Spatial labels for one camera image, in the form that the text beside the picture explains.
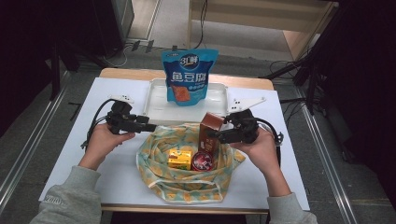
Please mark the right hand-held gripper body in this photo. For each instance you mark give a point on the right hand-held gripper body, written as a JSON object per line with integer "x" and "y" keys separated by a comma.
{"x": 244, "y": 130}

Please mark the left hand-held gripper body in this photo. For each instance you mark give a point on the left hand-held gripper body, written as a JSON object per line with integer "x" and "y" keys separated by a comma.
{"x": 121, "y": 121}

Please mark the brown drink carton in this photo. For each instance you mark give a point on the brown drink carton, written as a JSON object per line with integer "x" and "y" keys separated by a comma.
{"x": 209, "y": 146}

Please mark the cream plastic tray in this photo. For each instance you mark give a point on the cream plastic tray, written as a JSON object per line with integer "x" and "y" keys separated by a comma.
{"x": 158, "y": 105}

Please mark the yellow drink carton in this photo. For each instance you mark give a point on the yellow drink carton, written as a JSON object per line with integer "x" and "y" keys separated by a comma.
{"x": 179, "y": 159}

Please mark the blue snack pouch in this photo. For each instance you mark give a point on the blue snack pouch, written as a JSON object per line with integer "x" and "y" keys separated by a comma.
{"x": 190, "y": 77}

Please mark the lemon print cloth bag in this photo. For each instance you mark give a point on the lemon print cloth bag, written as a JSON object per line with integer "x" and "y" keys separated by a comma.
{"x": 186, "y": 186}

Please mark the person's right hand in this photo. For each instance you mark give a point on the person's right hand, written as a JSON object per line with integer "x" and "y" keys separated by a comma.
{"x": 263, "y": 152}

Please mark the person's left hand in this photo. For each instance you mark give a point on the person's left hand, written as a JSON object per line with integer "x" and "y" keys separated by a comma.
{"x": 99, "y": 146}

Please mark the red round tin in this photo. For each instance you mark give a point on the red round tin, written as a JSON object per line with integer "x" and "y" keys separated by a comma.
{"x": 202, "y": 161}

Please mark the black metal stand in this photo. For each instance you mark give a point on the black metal stand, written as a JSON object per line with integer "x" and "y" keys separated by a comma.
{"x": 55, "y": 77}

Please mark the black tripod stand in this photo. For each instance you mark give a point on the black tripod stand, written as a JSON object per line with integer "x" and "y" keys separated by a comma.
{"x": 311, "y": 77}

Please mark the dark cabinet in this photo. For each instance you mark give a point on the dark cabinet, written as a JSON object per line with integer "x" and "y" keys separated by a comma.
{"x": 115, "y": 25}

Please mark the light wooden desk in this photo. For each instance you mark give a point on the light wooden desk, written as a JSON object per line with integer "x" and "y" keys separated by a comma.
{"x": 243, "y": 18}

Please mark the metal floor rail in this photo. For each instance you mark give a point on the metal floor rail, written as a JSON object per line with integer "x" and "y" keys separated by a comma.
{"x": 337, "y": 193}
{"x": 28, "y": 146}

